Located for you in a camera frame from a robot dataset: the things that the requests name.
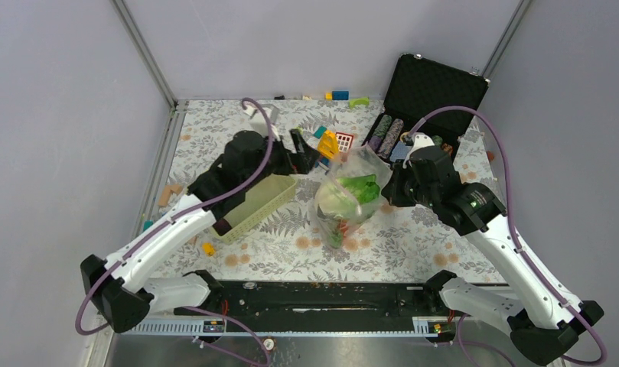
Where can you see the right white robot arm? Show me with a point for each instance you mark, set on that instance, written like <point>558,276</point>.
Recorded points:
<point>544,320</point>

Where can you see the green toy leaf vegetable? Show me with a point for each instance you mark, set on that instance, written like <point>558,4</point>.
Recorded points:
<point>365,189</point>

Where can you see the teal block at rail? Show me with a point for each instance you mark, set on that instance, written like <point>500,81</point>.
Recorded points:
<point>147,225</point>

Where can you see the pale green toy cabbage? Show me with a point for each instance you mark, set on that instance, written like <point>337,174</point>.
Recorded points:
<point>332,201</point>

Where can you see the black poker chip case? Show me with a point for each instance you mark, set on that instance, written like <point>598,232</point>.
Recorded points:
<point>419,86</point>

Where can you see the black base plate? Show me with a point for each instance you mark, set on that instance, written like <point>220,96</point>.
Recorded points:
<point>326,307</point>

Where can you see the pale green plastic basket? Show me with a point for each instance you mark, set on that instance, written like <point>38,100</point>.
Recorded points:
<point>260,202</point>

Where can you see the blue yellow brick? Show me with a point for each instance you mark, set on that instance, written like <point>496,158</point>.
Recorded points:
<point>338,95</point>

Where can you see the tan wooden block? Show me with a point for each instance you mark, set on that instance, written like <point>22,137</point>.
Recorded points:
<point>167,192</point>

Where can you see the teal toy block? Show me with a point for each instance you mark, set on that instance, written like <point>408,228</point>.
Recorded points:
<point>319,132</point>

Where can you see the floral table mat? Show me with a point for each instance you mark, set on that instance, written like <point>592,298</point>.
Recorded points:
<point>395,245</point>

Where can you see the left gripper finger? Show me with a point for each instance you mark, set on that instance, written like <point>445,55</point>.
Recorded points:
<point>301,146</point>
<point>301,163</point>

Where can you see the orange toy carrot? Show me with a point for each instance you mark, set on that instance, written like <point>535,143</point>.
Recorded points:
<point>337,230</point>

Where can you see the green arch block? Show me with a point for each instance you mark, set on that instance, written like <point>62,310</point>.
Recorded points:
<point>362,101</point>

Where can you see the red white window block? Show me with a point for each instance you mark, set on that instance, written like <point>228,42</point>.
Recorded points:
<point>344,141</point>

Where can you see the purple toy eggplant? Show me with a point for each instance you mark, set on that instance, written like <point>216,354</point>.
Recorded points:
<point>222,227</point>

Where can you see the yellow toy block sailboat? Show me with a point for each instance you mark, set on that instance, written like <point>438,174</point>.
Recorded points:
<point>327,148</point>

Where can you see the clear pink dotted zip bag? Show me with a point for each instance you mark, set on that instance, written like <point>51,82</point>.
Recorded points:
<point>358,161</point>

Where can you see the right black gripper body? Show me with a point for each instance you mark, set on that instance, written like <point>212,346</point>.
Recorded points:
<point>423,194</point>

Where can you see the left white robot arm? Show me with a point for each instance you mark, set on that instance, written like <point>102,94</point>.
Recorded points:
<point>121,286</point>

